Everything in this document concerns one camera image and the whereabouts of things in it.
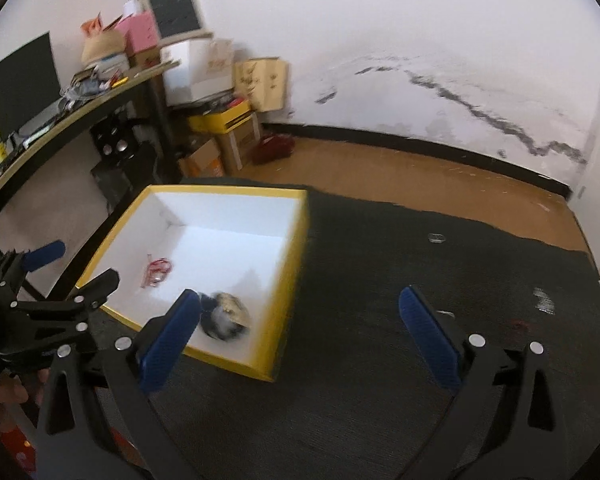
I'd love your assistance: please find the open cardboard box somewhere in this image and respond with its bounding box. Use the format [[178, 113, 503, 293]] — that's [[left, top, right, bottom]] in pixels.
[[179, 137, 226, 179]]

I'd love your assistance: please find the tangle of cables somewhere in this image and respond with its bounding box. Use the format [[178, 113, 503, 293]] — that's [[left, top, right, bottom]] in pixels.
[[60, 76, 108, 111]]

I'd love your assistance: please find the framed chalkboard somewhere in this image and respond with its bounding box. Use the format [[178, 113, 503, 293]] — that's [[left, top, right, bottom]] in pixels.
[[134, 0, 214, 41]]

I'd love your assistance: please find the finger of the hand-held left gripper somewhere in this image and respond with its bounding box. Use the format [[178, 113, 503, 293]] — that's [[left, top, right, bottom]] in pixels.
[[0, 240, 67, 292], [10, 268, 121, 322]]

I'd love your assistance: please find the black patterned tablecloth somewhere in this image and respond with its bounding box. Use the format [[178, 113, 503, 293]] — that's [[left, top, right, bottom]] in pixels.
[[80, 177, 600, 480]]

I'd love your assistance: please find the white paper bag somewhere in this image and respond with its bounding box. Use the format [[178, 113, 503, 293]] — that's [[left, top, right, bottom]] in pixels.
[[160, 37, 235, 107]]

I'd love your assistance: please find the pink box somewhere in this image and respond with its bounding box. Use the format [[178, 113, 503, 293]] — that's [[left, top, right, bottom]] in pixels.
[[115, 11, 162, 57]]

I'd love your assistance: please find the black speaker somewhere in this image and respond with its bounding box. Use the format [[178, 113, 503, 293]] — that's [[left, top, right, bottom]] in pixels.
[[90, 117, 136, 162]]

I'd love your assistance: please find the black monitor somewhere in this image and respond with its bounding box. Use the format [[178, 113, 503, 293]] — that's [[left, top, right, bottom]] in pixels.
[[0, 31, 62, 162]]

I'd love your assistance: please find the black-framed desk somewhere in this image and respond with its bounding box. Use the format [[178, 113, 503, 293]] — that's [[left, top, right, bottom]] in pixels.
[[0, 60, 182, 281]]

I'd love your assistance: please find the red cloth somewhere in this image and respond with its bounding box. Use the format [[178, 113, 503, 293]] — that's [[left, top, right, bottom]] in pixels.
[[250, 134, 296, 166]]

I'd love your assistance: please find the black flat box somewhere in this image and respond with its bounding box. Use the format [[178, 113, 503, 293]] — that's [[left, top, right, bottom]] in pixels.
[[200, 96, 251, 112]]

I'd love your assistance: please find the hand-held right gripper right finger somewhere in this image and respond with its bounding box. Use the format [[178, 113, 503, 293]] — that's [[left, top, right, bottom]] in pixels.
[[398, 285, 569, 480]]

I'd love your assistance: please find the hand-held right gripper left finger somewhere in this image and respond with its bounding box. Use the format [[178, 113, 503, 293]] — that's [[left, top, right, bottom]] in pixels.
[[34, 289, 203, 480]]

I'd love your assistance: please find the yellow flat box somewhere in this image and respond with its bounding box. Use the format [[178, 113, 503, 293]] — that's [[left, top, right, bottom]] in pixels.
[[187, 102, 254, 135]]

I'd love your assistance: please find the straw bag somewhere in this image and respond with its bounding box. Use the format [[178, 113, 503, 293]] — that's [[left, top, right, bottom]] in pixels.
[[81, 30, 128, 66]]

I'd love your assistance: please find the red cord jewelry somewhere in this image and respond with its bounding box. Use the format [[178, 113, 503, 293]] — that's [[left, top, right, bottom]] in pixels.
[[141, 257, 174, 289]]

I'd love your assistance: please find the person's left hand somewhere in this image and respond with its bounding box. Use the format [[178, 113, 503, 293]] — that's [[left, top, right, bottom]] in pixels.
[[0, 367, 51, 441]]

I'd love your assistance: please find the dark round jewelry bundle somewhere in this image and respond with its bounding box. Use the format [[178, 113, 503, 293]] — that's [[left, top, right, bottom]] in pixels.
[[199, 291, 252, 344]]

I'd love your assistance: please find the tan paper bag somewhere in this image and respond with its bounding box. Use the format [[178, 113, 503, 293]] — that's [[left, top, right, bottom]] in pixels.
[[234, 57, 290, 113]]

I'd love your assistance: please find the silver sparkly jewelry piece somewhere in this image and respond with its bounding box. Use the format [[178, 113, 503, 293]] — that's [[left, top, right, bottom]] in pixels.
[[532, 287, 556, 315]]

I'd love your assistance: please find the yellow box with white inside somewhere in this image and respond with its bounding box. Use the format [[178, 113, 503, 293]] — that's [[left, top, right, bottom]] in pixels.
[[75, 185, 311, 383]]

